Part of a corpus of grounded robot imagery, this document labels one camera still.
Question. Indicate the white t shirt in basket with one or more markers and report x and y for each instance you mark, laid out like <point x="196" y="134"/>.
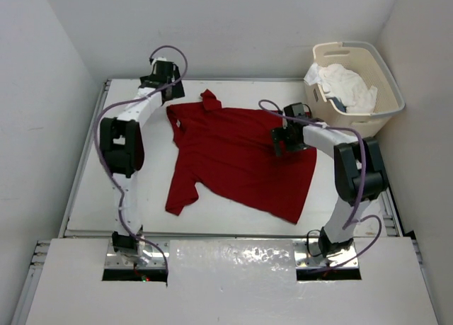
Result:
<point x="349" y="87"/>

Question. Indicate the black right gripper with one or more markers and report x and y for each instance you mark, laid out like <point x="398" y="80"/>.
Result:
<point x="280" y="134"/>

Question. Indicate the cream plastic laundry basket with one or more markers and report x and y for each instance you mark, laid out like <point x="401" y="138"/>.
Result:
<point x="363" y="59"/>

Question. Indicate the blue garment in basket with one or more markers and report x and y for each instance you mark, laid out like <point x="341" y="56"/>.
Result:
<point x="338" y="104"/>

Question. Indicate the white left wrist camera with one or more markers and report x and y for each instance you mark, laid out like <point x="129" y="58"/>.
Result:
<point x="154" y="60"/>

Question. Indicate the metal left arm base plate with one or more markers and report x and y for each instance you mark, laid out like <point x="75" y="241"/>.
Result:
<point x="153" y="253"/>

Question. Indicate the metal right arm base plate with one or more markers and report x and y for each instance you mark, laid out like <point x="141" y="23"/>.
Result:
<point x="308" y="256"/>

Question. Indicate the red polo t shirt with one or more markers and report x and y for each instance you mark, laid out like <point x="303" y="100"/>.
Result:
<point x="231" y="152"/>

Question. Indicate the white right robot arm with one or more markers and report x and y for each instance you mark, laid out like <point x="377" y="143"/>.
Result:
<point x="359" y="171"/>

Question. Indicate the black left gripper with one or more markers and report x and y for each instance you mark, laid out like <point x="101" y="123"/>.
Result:
<point x="177" y="90"/>

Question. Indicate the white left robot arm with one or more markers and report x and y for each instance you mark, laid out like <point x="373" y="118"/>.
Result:
<point x="120" y="146"/>

